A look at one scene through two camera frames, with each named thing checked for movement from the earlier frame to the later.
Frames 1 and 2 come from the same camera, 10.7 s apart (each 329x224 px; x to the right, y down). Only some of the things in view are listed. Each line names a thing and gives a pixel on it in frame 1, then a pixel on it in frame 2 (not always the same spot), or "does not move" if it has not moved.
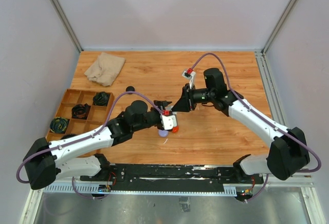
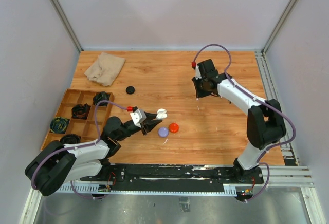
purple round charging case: x=163 y=133 does not move
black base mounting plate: x=175 y=178 does not move
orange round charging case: x=175 y=129 does not move
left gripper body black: x=154 y=117 -> x=129 y=130
